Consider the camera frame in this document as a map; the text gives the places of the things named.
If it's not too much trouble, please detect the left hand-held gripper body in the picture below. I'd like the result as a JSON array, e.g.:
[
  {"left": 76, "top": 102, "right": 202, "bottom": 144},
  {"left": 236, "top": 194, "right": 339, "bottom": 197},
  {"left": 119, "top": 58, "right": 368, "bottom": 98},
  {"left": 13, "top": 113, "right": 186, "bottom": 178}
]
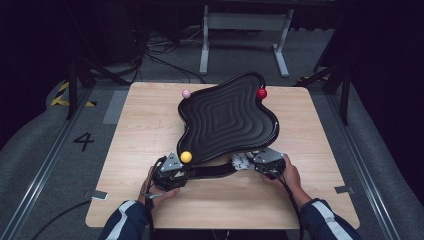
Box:
[{"left": 151, "top": 152, "right": 188, "bottom": 193}]

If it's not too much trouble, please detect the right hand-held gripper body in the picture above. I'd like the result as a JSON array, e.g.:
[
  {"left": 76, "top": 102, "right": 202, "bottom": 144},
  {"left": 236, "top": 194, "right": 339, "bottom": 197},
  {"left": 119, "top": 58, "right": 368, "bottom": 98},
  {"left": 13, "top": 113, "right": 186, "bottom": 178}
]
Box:
[{"left": 249, "top": 147, "right": 287, "bottom": 181}]

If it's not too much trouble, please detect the black wavy tray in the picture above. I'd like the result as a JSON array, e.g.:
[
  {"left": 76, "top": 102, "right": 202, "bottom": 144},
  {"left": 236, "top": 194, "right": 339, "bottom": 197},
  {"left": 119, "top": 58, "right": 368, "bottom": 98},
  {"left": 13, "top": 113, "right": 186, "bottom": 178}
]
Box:
[{"left": 176, "top": 72, "right": 281, "bottom": 166}]

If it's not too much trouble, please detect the person's right hand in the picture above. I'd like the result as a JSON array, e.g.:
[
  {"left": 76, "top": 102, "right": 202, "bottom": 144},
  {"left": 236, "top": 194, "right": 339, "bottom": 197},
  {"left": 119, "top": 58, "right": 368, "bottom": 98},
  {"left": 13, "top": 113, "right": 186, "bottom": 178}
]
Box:
[{"left": 263, "top": 154, "right": 303, "bottom": 202}]

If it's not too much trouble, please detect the person's left hand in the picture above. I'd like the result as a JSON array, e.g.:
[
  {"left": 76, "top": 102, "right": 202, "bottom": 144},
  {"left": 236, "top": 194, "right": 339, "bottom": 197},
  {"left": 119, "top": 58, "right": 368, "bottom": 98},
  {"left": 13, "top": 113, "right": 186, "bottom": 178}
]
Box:
[{"left": 138, "top": 166, "right": 181, "bottom": 210}]

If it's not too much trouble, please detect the yellow ball knob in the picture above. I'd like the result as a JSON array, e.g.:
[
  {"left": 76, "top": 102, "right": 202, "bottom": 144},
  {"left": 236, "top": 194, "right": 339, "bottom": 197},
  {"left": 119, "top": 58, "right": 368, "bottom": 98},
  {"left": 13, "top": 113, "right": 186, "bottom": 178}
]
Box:
[{"left": 179, "top": 150, "right": 194, "bottom": 164}]

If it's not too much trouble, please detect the grey tape piece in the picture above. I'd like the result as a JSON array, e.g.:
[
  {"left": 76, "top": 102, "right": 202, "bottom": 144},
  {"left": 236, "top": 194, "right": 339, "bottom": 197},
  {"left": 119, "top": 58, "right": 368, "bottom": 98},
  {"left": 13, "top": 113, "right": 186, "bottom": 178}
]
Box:
[
  {"left": 334, "top": 185, "right": 355, "bottom": 195},
  {"left": 90, "top": 189, "right": 110, "bottom": 202}
]

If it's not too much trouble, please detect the black metal stand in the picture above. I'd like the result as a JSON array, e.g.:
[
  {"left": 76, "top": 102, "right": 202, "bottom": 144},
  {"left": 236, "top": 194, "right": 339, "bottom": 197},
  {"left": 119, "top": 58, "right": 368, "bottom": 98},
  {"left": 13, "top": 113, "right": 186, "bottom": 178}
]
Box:
[
  {"left": 294, "top": 49, "right": 353, "bottom": 126},
  {"left": 64, "top": 49, "right": 131, "bottom": 121}
]

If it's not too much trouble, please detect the yellow black hazard tape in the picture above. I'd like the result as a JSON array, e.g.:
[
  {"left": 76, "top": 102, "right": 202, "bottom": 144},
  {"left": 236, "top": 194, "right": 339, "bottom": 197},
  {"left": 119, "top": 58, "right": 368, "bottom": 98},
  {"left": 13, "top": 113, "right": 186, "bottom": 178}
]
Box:
[{"left": 49, "top": 81, "right": 98, "bottom": 108}]

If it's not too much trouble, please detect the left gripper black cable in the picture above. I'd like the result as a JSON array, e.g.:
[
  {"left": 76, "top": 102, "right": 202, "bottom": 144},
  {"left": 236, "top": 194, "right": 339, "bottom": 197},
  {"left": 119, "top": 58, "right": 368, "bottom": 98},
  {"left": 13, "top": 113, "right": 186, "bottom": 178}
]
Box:
[{"left": 145, "top": 184, "right": 157, "bottom": 240}]

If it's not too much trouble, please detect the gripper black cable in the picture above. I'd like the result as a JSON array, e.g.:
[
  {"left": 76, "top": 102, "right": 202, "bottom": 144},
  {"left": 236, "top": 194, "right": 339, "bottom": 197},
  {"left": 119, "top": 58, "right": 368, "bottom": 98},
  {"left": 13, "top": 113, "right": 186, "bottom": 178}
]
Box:
[
  {"left": 145, "top": 184, "right": 157, "bottom": 240},
  {"left": 273, "top": 171, "right": 306, "bottom": 240}
]

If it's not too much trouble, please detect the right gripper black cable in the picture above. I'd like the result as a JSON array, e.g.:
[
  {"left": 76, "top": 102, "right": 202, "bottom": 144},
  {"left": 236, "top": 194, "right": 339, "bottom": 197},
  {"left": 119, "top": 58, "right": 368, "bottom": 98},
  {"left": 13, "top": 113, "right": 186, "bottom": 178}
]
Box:
[{"left": 273, "top": 171, "right": 306, "bottom": 240}]

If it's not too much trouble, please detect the aluminium floor rail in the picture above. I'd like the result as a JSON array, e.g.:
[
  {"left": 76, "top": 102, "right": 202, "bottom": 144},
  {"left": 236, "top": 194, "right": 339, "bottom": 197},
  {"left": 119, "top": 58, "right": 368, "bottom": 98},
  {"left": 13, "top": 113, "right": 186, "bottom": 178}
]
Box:
[
  {"left": 0, "top": 87, "right": 97, "bottom": 240},
  {"left": 324, "top": 93, "right": 403, "bottom": 240}
]

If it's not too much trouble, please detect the black floor cable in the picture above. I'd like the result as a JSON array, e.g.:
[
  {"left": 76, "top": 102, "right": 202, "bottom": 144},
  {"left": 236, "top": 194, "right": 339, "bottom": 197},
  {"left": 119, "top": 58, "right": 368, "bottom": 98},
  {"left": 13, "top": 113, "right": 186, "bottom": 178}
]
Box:
[{"left": 31, "top": 198, "right": 93, "bottom": 240}]

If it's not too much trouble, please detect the bundle of floor cables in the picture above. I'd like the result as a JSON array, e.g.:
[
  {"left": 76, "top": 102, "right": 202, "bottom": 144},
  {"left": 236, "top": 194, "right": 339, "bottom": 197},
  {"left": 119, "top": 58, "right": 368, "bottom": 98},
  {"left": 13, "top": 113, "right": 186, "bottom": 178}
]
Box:
[{"left": 129, "top": 28, "right": 207, "bottom": 85}]

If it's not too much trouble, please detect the grey metal table frame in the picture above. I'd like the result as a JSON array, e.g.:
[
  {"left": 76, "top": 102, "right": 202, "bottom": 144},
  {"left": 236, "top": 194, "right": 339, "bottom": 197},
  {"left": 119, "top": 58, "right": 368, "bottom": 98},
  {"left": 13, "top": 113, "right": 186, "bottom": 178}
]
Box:
[{"left": 198, "top": 4, "right": 295, "bottom": 79}]

